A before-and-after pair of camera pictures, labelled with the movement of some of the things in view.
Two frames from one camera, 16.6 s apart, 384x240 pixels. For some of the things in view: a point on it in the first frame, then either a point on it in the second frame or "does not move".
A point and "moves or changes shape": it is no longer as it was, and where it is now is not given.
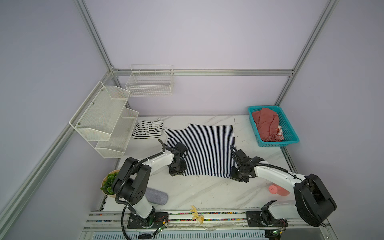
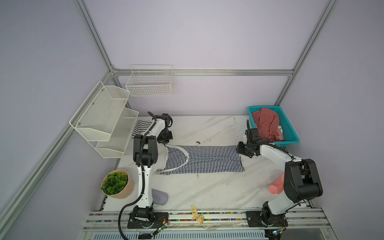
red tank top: (267, 121) does not move
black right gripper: (232, 176) → (239, 150)
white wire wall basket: (150, 80) does not move
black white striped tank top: (144, 129) does not move
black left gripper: (184, 167) → (166, 140)
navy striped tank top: (208, 148) moves or changes shape
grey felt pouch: (156, 196) does not move
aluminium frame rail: (202, 72) does not move
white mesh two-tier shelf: (103, 121) does not move
